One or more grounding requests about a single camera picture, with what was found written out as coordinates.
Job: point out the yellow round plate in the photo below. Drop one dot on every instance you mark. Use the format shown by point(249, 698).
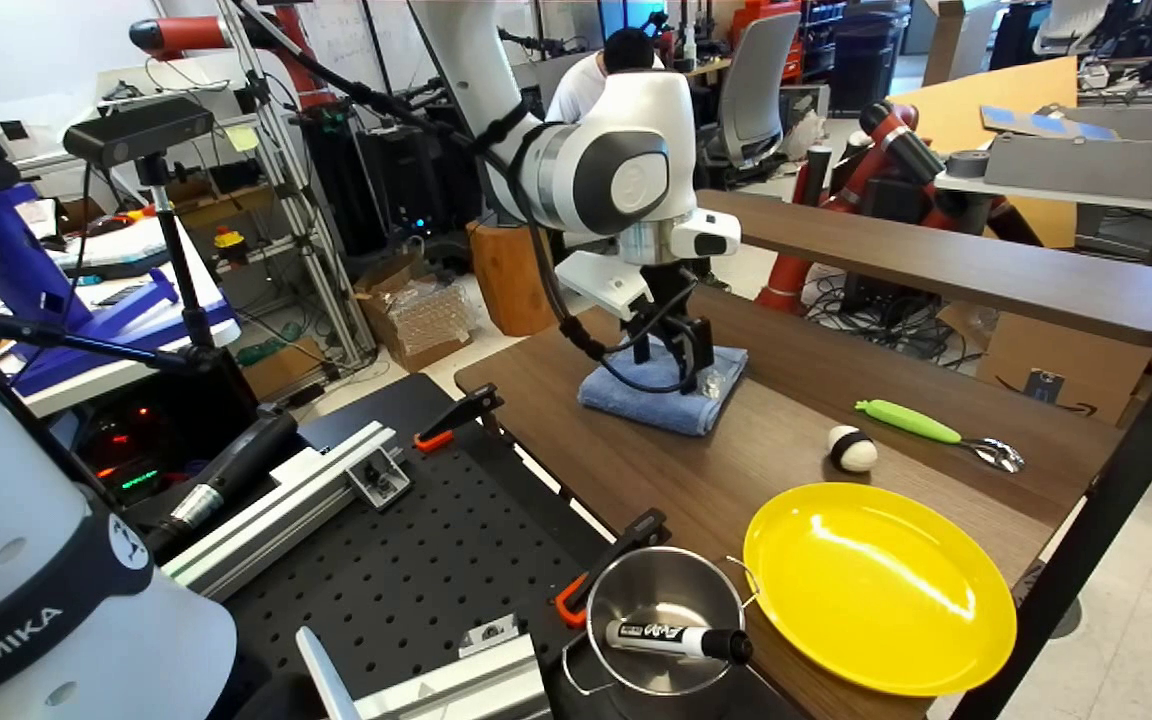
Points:
point(878, 586)

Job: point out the black cylinder with silver tip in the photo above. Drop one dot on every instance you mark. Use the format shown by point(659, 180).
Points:
point(220, 472)

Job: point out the metal shelf rack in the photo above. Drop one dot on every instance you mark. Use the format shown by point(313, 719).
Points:
point(303, 213)

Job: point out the black orange bar clamp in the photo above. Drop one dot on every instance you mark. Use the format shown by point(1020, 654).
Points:
point(598, 567)
point(448, 423)

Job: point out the steel pot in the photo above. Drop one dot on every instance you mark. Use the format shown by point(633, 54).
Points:
point(651, 603)

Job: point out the long aluminium rail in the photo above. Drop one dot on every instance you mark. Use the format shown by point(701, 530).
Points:
point(283, 515)

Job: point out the grey flat box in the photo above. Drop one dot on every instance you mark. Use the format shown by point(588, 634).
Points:
point(1090, 162)

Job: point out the black camera on stand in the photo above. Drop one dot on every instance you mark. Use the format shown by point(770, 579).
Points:
point(138, 131)

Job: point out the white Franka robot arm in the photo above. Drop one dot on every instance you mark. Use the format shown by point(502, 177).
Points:
point(601, 165)

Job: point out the red black robot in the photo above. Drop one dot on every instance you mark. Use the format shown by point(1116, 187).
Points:
point(868, 165)

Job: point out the cardboard box with label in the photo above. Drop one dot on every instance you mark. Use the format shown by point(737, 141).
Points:
point(1069, 365)

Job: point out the blue white machine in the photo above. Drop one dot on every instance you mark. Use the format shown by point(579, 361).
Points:
point(19, 267)

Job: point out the white black small ball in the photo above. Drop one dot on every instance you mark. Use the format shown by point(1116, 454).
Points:
point(849, 449)

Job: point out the grey office chair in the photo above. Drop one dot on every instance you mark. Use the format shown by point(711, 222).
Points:
point(759, 85)

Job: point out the aluminium bracket block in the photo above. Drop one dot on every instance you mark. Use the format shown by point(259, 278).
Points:
point(457, 680)

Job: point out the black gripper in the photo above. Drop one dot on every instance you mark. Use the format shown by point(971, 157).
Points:
point(673, 289)

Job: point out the tan wooden board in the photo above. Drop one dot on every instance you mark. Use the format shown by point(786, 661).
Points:
point(989, 102)

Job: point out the brown wooden desk shelf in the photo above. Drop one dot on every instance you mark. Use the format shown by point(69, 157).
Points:
point(948, 261)

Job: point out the open cardboard box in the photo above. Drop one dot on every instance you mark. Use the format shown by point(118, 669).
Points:
point(414, 316)

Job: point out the blue towel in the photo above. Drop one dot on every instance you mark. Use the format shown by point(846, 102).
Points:
point(659, 392)

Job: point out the red robot arm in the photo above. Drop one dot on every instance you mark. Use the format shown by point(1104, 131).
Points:
point(198, 34)

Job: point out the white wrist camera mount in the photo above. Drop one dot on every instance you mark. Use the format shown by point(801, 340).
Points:
point(598, 281)

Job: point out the black perforated breadboard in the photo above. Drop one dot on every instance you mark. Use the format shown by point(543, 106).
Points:
point(457, 544)

